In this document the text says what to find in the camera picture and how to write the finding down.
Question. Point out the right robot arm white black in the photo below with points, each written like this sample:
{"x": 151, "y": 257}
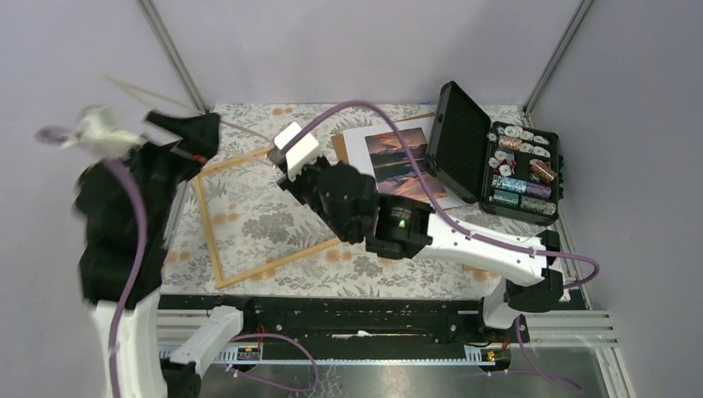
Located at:
{"x": 397, "y": 228}

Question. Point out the brown frame backing board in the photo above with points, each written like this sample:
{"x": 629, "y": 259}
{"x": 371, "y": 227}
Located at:
{"x": 339, "y": 145}

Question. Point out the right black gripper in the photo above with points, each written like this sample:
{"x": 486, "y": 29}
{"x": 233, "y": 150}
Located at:
{"x": 292, "y": 186}

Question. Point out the floral patterned table mat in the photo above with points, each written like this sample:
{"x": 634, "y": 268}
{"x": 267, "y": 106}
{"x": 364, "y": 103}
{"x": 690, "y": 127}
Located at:
{"x": 340, "y": 271}

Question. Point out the light wooden picture frame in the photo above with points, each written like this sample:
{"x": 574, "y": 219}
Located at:
{"x": 263, "y": 269}

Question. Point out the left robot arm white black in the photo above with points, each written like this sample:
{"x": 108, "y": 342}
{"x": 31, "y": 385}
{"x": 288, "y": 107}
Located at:
{"x": 127, "y": 201}

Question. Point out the sunset landscape photo print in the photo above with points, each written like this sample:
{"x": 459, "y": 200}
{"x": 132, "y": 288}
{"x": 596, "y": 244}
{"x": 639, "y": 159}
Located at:
{"x": 376, "y": 151}

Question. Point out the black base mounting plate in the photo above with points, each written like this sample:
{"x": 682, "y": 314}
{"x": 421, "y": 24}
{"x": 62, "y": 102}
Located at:
{"x": 441, "y": 319}

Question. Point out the cream photo mat board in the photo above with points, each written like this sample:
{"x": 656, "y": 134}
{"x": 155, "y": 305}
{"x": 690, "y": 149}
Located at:
{"x": 140, "y": 94}

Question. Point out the open black chip case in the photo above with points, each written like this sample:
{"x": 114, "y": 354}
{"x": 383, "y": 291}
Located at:
{"x": 508, "y": 169}

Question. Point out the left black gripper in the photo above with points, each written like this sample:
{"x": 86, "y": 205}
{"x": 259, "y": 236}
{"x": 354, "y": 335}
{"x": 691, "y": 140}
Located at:
{"x": 199, "y": 135}

